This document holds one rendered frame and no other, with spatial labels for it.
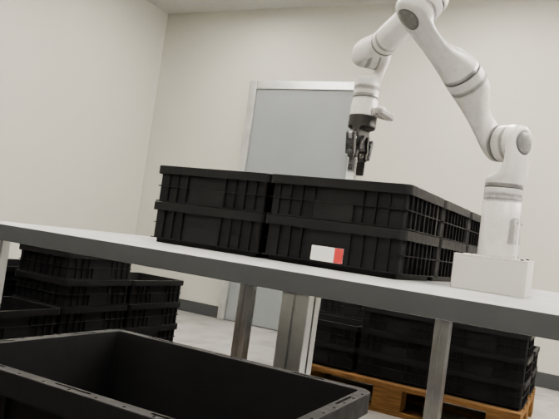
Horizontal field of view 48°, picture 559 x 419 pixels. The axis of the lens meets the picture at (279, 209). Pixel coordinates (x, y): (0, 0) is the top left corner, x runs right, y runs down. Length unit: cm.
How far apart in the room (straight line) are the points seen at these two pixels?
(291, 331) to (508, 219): 63
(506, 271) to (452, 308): 47
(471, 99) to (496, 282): 43
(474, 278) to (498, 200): 20
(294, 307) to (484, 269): 51
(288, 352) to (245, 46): 475
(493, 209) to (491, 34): 358
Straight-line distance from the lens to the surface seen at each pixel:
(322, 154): 520
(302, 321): 125
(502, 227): 161
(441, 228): 183
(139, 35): 611
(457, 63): 151
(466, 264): 157
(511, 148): 162
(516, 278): 155
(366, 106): 170
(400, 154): 501
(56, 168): 537
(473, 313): 110
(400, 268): 154
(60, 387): 64
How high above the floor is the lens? 76
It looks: 3 degrees up
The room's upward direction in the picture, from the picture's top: 8 degrees clockwise
